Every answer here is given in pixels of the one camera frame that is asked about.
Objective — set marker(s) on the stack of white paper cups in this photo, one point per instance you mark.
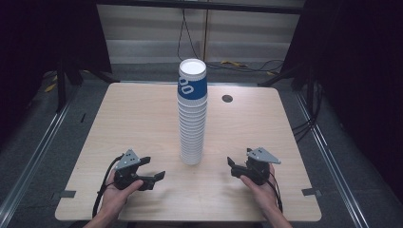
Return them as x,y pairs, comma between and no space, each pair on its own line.
191,126

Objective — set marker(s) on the black curtain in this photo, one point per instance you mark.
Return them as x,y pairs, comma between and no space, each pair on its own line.
41,34
358,47

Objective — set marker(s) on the round dark table hole cap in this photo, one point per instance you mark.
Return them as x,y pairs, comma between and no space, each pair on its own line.
227,98

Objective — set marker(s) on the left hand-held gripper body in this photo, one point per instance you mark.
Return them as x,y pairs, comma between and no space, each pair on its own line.
126,172

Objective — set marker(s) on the yellow floor tape strip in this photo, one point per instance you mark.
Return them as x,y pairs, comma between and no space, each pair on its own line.
50,87
234,63

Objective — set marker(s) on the person's right hand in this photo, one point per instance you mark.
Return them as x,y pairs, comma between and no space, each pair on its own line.
264,194

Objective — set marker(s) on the person's left hand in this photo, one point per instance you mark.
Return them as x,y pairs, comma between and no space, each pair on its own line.
114,199

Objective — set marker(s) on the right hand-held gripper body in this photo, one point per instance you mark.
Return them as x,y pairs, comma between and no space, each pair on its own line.
259,167

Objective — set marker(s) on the black stand leg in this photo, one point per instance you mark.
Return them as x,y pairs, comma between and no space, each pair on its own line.
61,88

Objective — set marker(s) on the metal floor rail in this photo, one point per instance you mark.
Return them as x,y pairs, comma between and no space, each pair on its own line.
31,161
329,155

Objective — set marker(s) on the grey tape piece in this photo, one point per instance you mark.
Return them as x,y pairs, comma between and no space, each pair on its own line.
67,193
309,192

